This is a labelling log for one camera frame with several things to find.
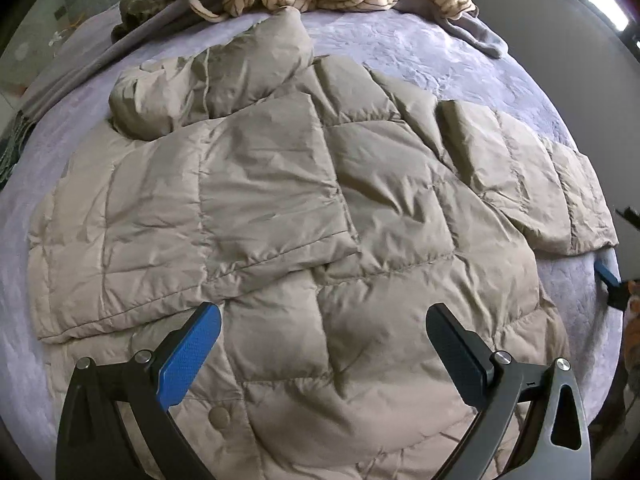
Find olive dark cloth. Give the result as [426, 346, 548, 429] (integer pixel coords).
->
[111, 0, 201, 43]

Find beige puffer jacket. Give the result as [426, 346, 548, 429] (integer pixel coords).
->
[27, 7, 621, 480]

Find purple embossed blanket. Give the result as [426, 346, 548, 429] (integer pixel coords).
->
[0, 5, 626, 480]

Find grey cloth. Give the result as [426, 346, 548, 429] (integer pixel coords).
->
[20, 0, 507, 121]

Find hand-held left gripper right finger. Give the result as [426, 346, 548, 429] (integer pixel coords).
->
[424, 302, 593, 480]

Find dark green fringed scarf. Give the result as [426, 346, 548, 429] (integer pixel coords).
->
[0, 110, 26, 191]

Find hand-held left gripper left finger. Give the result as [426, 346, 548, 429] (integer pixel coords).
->
[55, 301, 223, 480]

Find orange patterned cloth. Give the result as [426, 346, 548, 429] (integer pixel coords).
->
[622, 280, 640, 396]

